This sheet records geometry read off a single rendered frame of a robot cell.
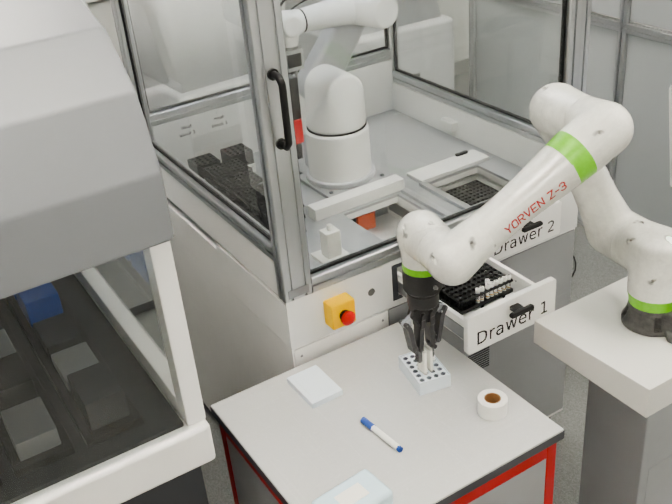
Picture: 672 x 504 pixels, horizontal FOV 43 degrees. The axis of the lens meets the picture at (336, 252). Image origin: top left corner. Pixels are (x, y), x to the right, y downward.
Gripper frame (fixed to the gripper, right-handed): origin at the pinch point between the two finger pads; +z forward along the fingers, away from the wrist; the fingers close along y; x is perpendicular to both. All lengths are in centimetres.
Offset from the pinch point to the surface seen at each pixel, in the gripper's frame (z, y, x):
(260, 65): -72, 20, -28
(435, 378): 4.1, -0.4, 3.4
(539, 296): -5.9, -33.8, 3.8
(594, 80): 9, -194, -124
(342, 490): 3.7, 37.9, 20.8
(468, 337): -3.5, -10.7, 3.5
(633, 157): 38, -193, -98
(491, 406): 3.9, -4.0, 19.6
